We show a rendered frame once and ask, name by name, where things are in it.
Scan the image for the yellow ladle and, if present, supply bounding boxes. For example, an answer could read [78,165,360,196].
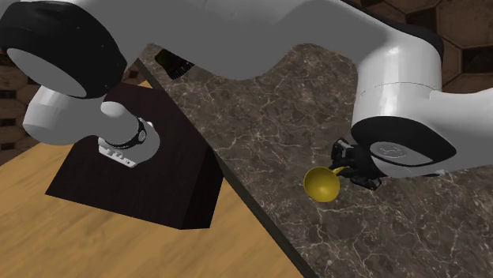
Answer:
[303,165,346,204]

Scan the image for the dark robot stand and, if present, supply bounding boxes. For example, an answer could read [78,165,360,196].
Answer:
[45,81,224,231]

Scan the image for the black toothed object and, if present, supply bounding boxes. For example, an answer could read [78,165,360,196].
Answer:
[153,48,196,81]

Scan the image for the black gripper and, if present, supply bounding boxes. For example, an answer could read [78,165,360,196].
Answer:
[330,137,387,192]

